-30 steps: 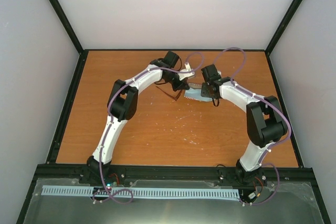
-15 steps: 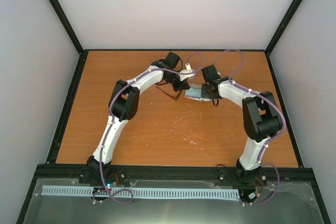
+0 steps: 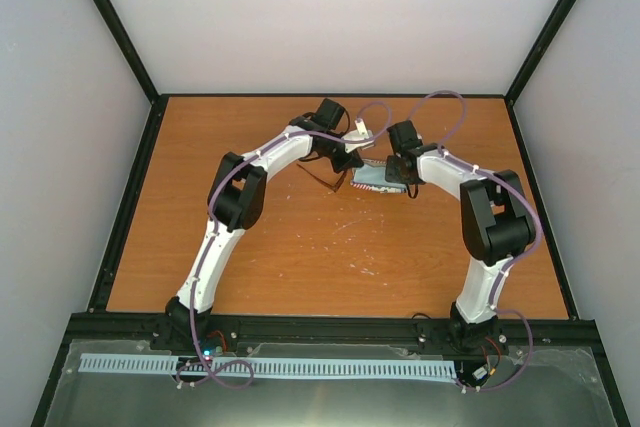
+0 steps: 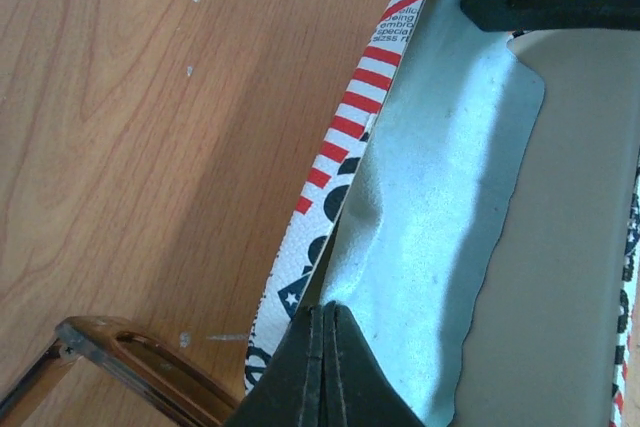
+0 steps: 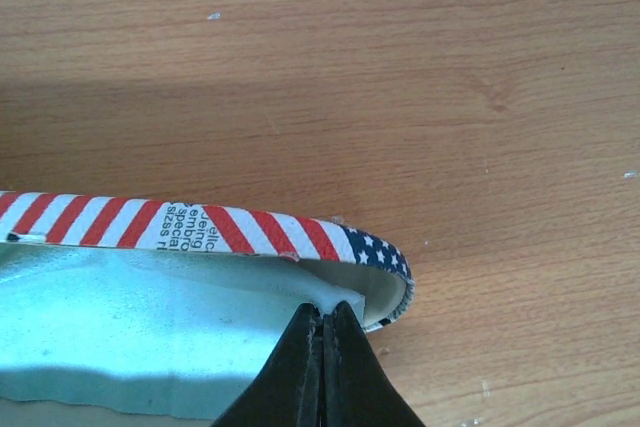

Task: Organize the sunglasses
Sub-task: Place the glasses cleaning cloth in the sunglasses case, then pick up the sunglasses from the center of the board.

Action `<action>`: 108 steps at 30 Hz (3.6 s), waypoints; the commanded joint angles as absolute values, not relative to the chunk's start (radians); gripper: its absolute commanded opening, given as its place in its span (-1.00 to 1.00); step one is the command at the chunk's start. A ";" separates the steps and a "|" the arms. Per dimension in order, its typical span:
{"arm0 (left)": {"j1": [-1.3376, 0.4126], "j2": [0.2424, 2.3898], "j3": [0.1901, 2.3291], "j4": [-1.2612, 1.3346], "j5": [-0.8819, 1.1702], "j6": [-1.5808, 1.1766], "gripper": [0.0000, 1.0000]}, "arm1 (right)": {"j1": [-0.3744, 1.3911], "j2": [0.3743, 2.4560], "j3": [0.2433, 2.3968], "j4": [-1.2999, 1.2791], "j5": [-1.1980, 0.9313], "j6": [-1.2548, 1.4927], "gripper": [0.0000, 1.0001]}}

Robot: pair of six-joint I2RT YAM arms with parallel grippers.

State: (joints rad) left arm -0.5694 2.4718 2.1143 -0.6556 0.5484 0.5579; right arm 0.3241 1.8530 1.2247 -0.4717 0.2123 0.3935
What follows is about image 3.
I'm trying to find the brown sunglasses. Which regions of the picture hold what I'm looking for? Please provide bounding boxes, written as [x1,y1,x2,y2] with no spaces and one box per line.
[296,162,348,193]

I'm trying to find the flag pattern sunglasses case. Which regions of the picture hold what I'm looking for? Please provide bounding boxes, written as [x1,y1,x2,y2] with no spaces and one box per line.
[350,159,407,194]

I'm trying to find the light blue cleaning cloth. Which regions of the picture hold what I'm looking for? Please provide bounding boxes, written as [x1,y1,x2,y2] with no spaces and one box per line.
[352,164,387,188]

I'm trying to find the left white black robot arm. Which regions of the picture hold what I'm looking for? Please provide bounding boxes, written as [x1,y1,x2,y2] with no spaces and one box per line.
[165,99,373,350]

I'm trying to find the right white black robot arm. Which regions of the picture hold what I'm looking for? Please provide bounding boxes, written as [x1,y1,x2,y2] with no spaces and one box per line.
[385,120,542,352]

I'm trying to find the left green controller board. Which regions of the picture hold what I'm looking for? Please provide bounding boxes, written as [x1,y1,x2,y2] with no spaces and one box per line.
[201,346,225,360]

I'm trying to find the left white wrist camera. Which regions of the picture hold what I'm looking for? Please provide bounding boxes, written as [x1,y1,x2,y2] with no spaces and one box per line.
[342,118,375,153]

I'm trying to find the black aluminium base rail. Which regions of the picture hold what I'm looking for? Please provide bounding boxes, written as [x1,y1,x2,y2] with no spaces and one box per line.
[63,312,601,355]

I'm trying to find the light blue slotted cable duct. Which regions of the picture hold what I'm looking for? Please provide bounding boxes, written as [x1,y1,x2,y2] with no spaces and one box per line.
[77,353,456,383]

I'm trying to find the right black frame post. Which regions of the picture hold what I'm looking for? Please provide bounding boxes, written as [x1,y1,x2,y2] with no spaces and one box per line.
[504,0,611,98]

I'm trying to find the black frame post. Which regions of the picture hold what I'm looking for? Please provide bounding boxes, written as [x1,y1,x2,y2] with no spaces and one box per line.
[92,0,160,105]
[504,0,611,98]

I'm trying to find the left black frame post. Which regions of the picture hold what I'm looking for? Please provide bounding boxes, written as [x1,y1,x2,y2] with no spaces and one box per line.
[92,0,160,105]

